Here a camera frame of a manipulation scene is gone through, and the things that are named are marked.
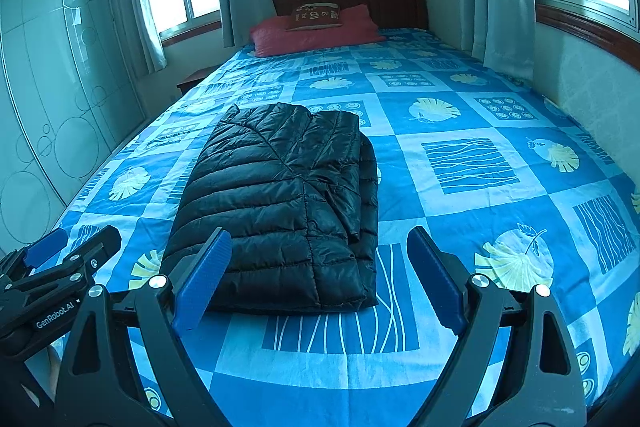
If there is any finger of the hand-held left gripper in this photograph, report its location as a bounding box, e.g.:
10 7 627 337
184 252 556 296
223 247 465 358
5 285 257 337
0 227 68 278
10 224 123 298

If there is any frosted glass door wardrobe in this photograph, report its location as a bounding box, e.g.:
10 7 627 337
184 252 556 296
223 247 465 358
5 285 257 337
0 0 151 258

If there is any red pillow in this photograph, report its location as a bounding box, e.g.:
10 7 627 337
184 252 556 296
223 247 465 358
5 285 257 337
249 4 387 58

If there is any blue patterned bed sheet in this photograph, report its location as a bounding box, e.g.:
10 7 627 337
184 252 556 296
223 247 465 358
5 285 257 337
50 27 640 427

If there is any wooden window sill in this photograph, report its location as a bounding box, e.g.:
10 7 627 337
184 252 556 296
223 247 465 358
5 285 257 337
160 19 223 42
535 3 640 72

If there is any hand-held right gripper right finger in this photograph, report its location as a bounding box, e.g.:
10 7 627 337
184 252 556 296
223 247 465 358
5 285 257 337
406 227 588 427

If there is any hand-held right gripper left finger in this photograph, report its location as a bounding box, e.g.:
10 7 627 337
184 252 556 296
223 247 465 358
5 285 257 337
52 227 233 427

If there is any brown embroidered cushion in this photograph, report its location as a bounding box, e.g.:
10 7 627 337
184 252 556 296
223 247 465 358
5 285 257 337
286 2 345 32

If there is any black puffer jacket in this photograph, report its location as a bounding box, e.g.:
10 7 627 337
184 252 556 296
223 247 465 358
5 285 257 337
162 103 380 315

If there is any wooden nightstand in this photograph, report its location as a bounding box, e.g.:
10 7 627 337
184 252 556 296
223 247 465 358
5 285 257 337
176 66 221 95

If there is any wooden headboard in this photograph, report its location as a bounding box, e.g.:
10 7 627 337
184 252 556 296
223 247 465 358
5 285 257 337
272 0 430 32

